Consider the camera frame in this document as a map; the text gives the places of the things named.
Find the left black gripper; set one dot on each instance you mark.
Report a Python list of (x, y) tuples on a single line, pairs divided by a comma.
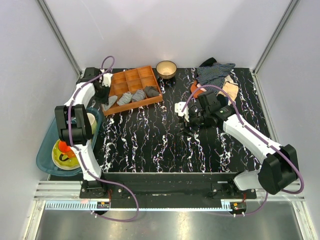
[(105, 99)]

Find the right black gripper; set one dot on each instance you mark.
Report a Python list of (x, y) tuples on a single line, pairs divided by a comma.
[(188, 133)]

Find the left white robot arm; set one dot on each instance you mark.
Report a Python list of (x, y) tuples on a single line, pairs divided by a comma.
[(74, 128)]

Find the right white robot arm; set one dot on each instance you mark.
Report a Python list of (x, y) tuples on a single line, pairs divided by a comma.
[(279, 164)]

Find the striped rolled underwear left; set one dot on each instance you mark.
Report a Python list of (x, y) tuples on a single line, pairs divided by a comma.
[(126, 98)]

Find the striped rolled underwear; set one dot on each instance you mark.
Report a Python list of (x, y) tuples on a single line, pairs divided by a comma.
[(126, 98), (138, 96)]

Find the striped rolled underwear middle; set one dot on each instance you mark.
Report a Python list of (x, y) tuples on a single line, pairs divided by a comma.
[(138, 96)]

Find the dark grey rolled underwear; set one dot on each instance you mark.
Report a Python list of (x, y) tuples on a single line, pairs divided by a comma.
[(151, 91)]

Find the beige underwear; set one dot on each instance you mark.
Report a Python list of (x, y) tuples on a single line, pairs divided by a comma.
[(231, 87)]

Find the black underwear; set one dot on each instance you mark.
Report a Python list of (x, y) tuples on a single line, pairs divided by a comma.
[(209, 62)]

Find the cream mug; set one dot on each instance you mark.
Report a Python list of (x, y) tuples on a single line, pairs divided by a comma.
[(93, 122)]

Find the orange compartment tray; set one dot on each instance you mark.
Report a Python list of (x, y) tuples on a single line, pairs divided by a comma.
[(131, 81)]

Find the orange cloth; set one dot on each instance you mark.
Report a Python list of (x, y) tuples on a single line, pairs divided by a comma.
[(193, 90)]

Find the orange cup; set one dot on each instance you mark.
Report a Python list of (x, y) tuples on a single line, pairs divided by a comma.
[(63, 147)]

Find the beige bowl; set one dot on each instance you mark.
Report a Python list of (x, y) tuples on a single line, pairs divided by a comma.
[(166, 69)]

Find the yellow-green dotted plate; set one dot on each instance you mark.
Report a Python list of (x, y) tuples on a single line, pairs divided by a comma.
[(62, 160)]

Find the blue plastic tub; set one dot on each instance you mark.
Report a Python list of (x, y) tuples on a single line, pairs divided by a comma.
[(44, 159)]

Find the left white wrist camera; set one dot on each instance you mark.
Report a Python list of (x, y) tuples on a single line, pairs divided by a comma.
[(106, 80)]

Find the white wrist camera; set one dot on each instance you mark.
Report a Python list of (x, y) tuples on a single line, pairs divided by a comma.
[(181, 110), (106, 80)]

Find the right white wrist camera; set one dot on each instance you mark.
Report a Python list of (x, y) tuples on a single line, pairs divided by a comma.
[(181, 110)]

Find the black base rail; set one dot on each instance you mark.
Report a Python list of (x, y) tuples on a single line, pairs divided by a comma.
[(155, 191)]

